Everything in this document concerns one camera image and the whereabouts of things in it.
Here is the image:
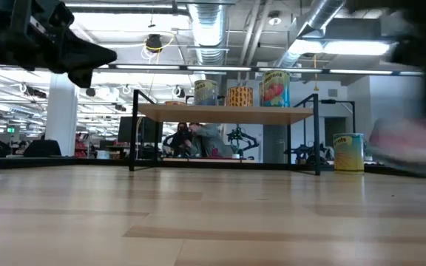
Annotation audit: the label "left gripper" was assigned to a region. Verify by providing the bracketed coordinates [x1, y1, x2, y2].
[0, 0, 118, 89]

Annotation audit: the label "carrots tin can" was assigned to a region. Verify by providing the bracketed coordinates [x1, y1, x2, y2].
[333, 132, 365, 175]

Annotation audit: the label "orange patterned tin can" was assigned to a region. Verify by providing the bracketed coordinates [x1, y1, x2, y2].
[226, 86, 254, 108]

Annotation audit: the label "wooden shelf black metal legs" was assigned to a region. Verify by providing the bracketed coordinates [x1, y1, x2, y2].
[129, 89, 356, 177]

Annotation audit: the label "white pillar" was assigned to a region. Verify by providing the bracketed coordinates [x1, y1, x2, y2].
[45, 72, 79, 158]

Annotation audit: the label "black office chair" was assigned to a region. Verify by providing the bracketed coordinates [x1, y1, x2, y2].
[24, 139, 63, 158]

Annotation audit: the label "black computer monitor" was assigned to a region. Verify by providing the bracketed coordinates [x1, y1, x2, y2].
[118, 116, 163, 160]

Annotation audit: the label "blue and yellow tin can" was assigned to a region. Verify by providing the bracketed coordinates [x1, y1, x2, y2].
[193, 79, 219, 107]

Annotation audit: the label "person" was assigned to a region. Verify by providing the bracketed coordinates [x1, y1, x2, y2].
[189, 123, 227, 158]
[168, 122, 194, 158]

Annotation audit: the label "black ceiling camera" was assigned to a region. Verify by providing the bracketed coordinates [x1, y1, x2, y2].
[145, 33, 164, 54]

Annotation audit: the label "silver ventilation duct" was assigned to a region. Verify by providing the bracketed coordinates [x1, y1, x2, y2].
[274, 0, 347, 69]
[187, 0, 229, 67]

